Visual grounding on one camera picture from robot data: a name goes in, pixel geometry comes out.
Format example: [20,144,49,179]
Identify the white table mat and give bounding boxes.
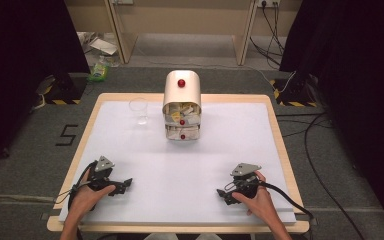
[58,100,297,225]

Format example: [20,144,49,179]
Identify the long black floor cable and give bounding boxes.
[303,111,368,240]

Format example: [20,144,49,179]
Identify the white cabinet with red knob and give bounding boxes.
[161,69,203,142]

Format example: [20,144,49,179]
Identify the pile of tea sachets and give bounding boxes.
[165,102,201,123]

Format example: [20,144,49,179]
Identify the left hand-held gripper black cable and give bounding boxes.
[53,161,97,206]

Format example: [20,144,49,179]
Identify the white drawer with red knob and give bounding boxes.
[162,102,202,127]
[165,124,201,142]

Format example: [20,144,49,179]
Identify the black stand base striped tape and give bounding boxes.
[269,71,318,108]
[35,73,88,106]

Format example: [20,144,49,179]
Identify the beige wooden desk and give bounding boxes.
[64,0,303,67]

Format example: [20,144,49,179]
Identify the green packet on floor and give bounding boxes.
[86,55,111,83]

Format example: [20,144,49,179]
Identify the clear glass cup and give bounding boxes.
[128,97,150,126]

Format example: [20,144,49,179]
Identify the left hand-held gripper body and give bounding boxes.
[87,155,124,196]

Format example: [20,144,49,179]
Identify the white wall socket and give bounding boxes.
[256,0,281,9]

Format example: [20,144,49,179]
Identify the hand-held gripper black cable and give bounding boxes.
[53,161,97,206]
[257,179,316,232]

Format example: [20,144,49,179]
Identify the thin black floor cables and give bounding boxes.
[275,112,335,138]

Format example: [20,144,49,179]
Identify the black cables from socket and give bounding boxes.
[249,2,286,67]

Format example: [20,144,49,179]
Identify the right hand-held gripper black cable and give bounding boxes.
[257,179,316,232]

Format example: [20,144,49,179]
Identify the pile of white papers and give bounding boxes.
[77,31,120,57]

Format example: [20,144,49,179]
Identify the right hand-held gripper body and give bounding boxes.
[229,162,263,200]

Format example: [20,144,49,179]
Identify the person's right hand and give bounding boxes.
[231,170,278,223]

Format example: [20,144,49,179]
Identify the black curtain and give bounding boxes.
[279,0,384,232]
[0,0,91,173]

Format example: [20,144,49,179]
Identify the person's left hand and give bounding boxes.
[68,169,117,222]

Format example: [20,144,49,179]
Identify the wooden table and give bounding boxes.
[46,92,311,234]

